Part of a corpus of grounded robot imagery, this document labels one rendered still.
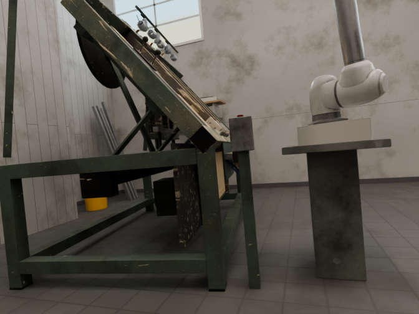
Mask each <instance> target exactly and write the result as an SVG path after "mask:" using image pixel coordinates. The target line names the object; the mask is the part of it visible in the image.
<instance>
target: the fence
mask: <svg viewBox="0 0 419 314"><path fill-rule="evenodd" d="M110 27H111V28H112V29H113V30H114V31H115V32H116V33H117V34H118V35H119V36H120V37H121V38H122V39H123V40H124V41H125V43H126V44H127V45H128V46H129V47H130V48H131V49H132V50H133V51H134V52H135V53H136V54H137V55H138V56H139V58H141V57H140V55H139V54H138V53H137V52H136V51H135V50H134V49H133V47H132V46H131V45H130V44H129V43H128V42H127V41H126V40H125V39H124V38H123V37H122V36H121V35H120V34H119V32H118V31H117V30H116V29H115V28H114V27H112V26H110ZM141 59H142V58H141ZM142 60H143V59H142ZM143 61H144V60H143ZM144 63H146V62H145V61H144ZM146 64H147V63H146ZM147 65H148V64H147ZM148 66H149V65H148ZM149 68H151V67H150V66H149ZM151 70H152V71H153V72H154V73H155V74H156V75H157V76H158V77H159V78H160V79H161V80H162V81H163V82H164V83H165V85H166V86H167V87H168V88H169V89H170V90H171V91H172V92H173V93H174V94H175V95H176V96H177V97H178V98H179V99H180V100H181V101H182V102H183V103H184V104H185V105H186V106H187V107H188V108H189V109H190V110H191V111H192V113H193V114H194V115H195V116H196V117H197V118H198V119H199V120H200V121H201V122H202V123H203V124H204V126H208V125H207V124H206V123H205V122H204V121H203V120H202V119H201V118H200V117H199V116H198V115H197V114H196V113H195V112H194V111H193V110H192V109H191V108H190V107H189V105H188V104H187V103H186V102H185V101H184V100H183V99H182V98H181V97H180V96H179V95H178V94H177V93H176V92H175V91H174V90H173V89H172V88H171V87H170V86H169V85H168V84H167V83H166V82H165V81H164V80H163V79H162V78H161V76H160V75H159V74H158V73H157V72H156V71H154V70H153V69H152V68H151Z"/></svg>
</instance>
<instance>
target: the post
mask: <svg viewBox="0 0 419 314"><path fill-rule="evenodd" d="M238 164H239V178H240V185H241V199H242V207H243V221H244V235H245V243H246V257H247V265H248V279H249V289H261V282H260V274H259V260H258V245H257V238H256V223H255V215H254V201H253V187H252V179H251V165H250V157H249V151H238Z"/></svg>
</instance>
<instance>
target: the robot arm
mask: <svg viewBox="0 0 419 314"><path fill-rule="evenodd" d="M333 4H334V11H335V17H336V21H337V28H338V32H339V39H340V45H341V49H342V56H343V60H344V67H343V68H342V70H341V72H340V80H337V78H336V77H334V76H333V75H322V76H320V77H317V78H315V79H314V81H313V82H312V84H311V88H310V92H309V100H310V107H311V113H312V123H311V124H309V125H316V124H321V123H330V122H335V121H344V120H348V118H342V117H341V113H340V109H342V108H345V107H354V106H357V105H363V104H366V103H369V102H371V101H373V100H375V99H377V98H379V97H381V96H382V95H383V94H384V93H385V92H386V91H387V89H388V78H387V76H386V75H385V73H384V72H383V71H381V70H380V69H375V67H374V66H373V63H371V62H370V61H369V60H366V58H365V51H364V44H363V40H362V33H361V28H360V22H359V13H358V9H357V2H356V0H333Z"/></svg>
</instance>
